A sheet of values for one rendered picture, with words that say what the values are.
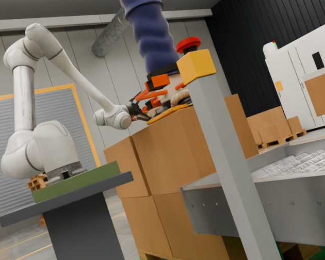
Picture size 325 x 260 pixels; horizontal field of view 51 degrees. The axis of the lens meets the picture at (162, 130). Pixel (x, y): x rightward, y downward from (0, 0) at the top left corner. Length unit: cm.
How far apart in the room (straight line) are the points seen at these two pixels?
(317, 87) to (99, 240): 252
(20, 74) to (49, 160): 56
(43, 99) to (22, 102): 983
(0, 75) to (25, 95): 999
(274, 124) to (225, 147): 787
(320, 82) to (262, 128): 569
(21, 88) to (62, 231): 77
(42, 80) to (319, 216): 1136
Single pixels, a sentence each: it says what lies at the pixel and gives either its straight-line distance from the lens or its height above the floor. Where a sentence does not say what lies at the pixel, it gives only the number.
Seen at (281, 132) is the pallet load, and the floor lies 27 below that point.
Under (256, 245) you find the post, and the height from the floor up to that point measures 48.
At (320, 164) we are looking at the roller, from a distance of 141.
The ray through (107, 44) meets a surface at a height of 481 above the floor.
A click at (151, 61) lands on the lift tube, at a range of 195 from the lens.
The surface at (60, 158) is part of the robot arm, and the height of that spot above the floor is 89.
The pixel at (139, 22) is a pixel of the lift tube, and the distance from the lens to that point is 202.
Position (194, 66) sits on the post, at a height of 96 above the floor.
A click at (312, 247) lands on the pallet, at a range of 207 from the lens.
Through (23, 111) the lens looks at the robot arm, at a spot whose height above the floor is 118.
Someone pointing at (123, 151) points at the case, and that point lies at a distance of 234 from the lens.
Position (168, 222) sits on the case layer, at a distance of 208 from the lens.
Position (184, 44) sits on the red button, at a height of 102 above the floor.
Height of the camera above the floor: 78
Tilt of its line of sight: 3 degrees up
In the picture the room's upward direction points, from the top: 19 degrees counter-clockwise
